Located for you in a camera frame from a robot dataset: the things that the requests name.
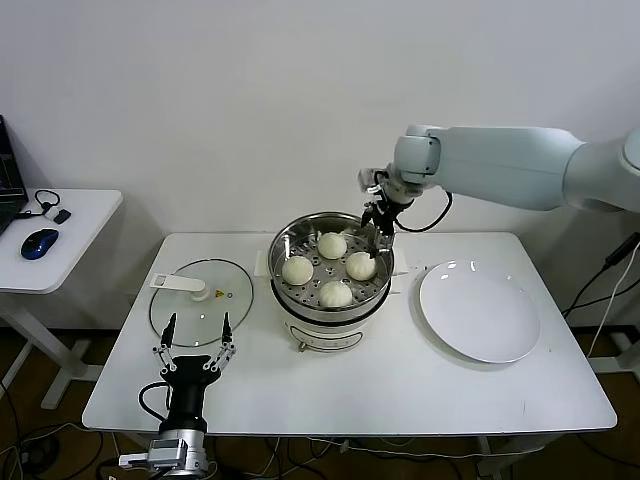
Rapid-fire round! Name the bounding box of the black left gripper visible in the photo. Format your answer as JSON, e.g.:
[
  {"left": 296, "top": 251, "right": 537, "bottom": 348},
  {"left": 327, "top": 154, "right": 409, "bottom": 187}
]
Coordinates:
[{"left": 150, "top": 312, "right": 238, "bottom": 433}]

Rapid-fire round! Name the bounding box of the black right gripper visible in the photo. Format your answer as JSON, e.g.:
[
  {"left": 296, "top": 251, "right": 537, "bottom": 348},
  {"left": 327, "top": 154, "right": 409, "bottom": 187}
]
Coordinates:
[{"left": 360, "top": 191, "right": 409, "bottom": 262}]

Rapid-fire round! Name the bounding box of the white steamed baozi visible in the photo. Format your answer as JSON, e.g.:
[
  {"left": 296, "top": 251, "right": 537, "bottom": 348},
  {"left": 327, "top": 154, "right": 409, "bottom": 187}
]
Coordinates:
[
  {"left": 318, "top": 232, "right": 347, "bottom": 261},
  {"left": 281, "top": 256, "right": 315, "bottom": 286},
  {"left": 318, "top": 280, "right": 353, "bottom": 310},
  {"left": 345, "top": 251, "right": 378, "bottom": 281}
]

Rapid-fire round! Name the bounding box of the stainless steel steamer basket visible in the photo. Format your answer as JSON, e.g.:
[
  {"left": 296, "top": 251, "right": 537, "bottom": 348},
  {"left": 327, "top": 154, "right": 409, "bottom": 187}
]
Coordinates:
[{"left": 267, "top": 213, "right": 395, "bottom": 322}]

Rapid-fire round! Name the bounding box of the white electric cooker pot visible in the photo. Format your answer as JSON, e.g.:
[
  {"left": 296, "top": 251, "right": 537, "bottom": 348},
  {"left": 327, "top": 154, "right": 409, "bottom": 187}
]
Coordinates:
[{"left": 253, "top": 247, "right": 410, "bottom": 355}]

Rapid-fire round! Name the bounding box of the white round plate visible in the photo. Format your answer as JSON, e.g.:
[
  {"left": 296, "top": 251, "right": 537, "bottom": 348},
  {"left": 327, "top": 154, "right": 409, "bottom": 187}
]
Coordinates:
[{"left": 417, "top": 258, "right": 542, "bottom": 364}]

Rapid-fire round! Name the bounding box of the white side table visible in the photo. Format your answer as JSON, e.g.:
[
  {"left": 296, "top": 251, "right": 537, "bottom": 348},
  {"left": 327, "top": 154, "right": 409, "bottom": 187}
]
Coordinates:
[{"left": 0, "top": 188, "right": 124, "bottom": 412}]

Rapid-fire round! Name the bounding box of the blue black computer mouse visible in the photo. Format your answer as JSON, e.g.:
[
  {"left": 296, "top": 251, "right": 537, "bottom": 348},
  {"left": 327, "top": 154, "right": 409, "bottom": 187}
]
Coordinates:
[{"left": 19, "top": 228, "right": 60, "bottom": 262}]

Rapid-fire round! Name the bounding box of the black laptop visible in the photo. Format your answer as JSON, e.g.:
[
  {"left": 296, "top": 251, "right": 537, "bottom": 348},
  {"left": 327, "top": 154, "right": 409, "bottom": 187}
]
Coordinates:
[{"left": 0, "top": 115, "right": 30, "bottom": 236}]

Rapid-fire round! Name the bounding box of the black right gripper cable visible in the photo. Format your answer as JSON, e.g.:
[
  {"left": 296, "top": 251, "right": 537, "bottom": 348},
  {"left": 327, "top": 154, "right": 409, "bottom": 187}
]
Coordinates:
[{"left": 394, "top": 189, "right": 454, "bottom": 234}]

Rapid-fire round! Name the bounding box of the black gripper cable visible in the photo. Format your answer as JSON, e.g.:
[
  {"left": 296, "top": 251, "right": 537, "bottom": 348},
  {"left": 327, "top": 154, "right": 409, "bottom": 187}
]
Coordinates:
[
  {"left": 394, "top": 189, "right": 454, "bottom": 234},
  {"left": 138, "top": 382, "right": 171, "bottom": 426}
]

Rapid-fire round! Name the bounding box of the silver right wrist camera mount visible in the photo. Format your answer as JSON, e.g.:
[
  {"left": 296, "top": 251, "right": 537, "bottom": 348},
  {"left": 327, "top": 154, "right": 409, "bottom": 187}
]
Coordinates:
[{"left": 357, "top": 168, "right": 391, "bottom": 195}]

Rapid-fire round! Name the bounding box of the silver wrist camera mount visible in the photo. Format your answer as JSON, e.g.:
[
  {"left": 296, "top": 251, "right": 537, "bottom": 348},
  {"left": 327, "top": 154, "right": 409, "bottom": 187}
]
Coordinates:
[
  {"left": 118, "top": 438, "right": 189, "bottom": 469},
  {"left": 357, "top": 168, "right": 391, "bottom": 195}
]

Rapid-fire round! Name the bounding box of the glass lid white handle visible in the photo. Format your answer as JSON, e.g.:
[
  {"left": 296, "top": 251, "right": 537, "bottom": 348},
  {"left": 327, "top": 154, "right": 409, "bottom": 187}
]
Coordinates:
[{"left": 148, "top": 258, "right": 255, "bottom": 348}]

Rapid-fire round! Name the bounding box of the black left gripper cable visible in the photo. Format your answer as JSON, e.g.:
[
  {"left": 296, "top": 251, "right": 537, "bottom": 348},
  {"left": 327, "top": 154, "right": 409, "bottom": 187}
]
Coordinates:
[{"left": 138, "top": 382, "right": 171, "bottom": 426}]

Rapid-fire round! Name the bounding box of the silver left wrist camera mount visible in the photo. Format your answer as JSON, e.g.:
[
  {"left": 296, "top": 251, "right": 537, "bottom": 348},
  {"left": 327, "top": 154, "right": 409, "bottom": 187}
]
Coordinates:
[{"left": 118, "top": 438, "right": 189, "bottom": 469}]

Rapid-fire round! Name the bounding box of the black cable white adapter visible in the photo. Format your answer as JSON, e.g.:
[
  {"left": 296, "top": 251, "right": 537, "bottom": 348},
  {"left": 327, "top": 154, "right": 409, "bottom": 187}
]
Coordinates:
[{"left": 18, "top": 189, "right": 62, "bottom": 221}]

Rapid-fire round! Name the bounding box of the black cable with plug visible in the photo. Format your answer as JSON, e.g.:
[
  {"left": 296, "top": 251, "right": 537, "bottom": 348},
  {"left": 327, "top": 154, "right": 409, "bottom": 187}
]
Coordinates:
[{"left": 559, "top": 235, "right": 640, "bottom": 321}]

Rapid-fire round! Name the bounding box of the white hanging cable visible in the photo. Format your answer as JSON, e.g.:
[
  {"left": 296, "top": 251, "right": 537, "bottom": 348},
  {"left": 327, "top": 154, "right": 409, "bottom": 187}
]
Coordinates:
[{"left": 587, "top": 239, "right": 640, "bottom": 359}]

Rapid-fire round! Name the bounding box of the white table leg frame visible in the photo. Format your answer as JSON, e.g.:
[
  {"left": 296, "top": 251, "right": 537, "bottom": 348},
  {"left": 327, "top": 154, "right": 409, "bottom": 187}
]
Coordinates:
[{"left": 474, "top": 433, "right": 556, "bottom": 480}]

